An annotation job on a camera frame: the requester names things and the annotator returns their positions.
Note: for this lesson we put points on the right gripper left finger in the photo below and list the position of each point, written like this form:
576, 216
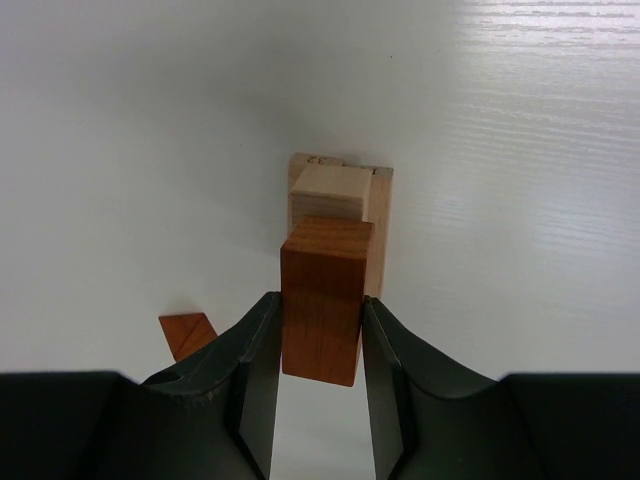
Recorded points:
209, 416

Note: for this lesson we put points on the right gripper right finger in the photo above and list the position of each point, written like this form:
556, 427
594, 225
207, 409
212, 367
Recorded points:
433, 418

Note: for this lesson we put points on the short light wood block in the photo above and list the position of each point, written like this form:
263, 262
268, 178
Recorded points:
355, 185

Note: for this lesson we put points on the long light wood block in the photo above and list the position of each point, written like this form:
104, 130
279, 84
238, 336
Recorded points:
313, 187

